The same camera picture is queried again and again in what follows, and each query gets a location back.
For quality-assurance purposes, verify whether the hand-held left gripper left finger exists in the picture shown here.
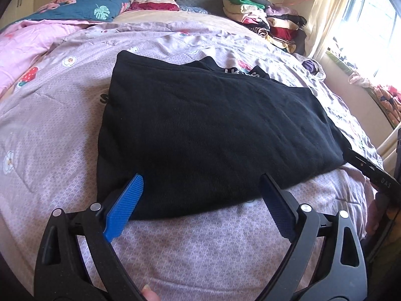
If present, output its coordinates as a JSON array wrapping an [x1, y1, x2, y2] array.
[[34, 173, 148, 301]]

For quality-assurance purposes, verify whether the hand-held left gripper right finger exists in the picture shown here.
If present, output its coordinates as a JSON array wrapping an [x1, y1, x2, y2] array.
[[257, 172, 368, 301]]

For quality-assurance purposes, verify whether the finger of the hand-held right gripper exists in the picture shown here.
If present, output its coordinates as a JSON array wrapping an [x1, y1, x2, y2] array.
[[343, 148, 401, 192]]

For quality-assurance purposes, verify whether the black and orange garment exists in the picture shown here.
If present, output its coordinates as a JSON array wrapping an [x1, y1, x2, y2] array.
[[95, 50, 353, 221]]

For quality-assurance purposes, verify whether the stack of folded clothes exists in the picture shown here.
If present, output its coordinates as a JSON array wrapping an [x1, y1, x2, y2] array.
[[222, 0, 309, 54]]

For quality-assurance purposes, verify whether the person's right hand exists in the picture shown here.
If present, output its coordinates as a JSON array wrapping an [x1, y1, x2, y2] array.
[[366, 196, 379, 236]]

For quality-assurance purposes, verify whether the person's left hand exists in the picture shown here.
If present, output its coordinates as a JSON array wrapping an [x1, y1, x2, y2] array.
[[140, 284, 162, 301]]

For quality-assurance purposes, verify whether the floral cloth on sill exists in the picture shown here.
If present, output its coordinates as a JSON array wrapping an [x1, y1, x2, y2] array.
[[326, 47, 401, 123]]

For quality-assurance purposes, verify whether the lilac floral quilt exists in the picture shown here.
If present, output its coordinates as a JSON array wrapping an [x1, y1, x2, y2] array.
[[0, 19, 384, 301]]

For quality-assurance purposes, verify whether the purple cloth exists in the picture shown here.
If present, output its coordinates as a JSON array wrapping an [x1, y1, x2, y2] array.
[[302, 58, 326, 76]]

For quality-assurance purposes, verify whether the window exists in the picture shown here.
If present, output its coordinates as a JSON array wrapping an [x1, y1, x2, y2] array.
[[332, 0, 401, 79]]

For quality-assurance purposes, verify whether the cream curtain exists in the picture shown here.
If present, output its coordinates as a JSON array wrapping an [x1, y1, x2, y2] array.
[[305, 0, 356, 57]]

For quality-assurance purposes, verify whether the pink quilt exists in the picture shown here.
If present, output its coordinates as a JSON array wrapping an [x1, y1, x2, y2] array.
[[0, 19, 94, 98]]

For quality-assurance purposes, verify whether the beige bed sheet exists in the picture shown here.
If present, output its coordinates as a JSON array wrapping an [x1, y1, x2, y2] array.
[[113, 9, 220, 29]]

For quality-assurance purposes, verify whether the red cloth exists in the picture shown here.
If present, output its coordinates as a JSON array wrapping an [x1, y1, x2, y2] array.
[[128, 0, 180, 12]]

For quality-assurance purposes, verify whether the blue leaf-print pillow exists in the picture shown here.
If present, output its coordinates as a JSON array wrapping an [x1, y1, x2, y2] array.
[[23, 0, 130, 22]]

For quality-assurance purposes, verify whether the white curved frame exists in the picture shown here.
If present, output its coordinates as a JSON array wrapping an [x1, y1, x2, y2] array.
[[376, 128, 398, 164]]

